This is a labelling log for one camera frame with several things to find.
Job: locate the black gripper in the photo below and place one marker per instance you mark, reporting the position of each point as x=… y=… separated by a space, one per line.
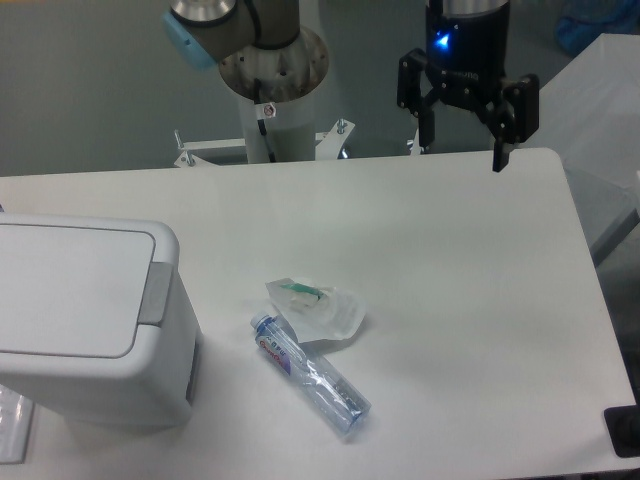
x=466 y=40

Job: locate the white trash can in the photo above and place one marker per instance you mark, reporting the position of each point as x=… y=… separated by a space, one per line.
x=96 y=323

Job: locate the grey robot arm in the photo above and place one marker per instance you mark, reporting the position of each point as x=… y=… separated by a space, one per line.
x=206 y=32

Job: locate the white side table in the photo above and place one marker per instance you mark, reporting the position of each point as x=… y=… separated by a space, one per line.
x=590 y=118

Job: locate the blue object in background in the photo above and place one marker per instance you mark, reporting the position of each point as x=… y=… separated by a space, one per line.
x=580 y=23

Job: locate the clear plastic wrapper bag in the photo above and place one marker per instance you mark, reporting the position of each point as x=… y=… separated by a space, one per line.
x=317 y=313

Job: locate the clear plastic water bottle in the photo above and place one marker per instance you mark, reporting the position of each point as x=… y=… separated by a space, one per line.
x=334 y=397

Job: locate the black device at table edge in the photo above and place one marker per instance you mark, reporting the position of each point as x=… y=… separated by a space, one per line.
x=623 y=426

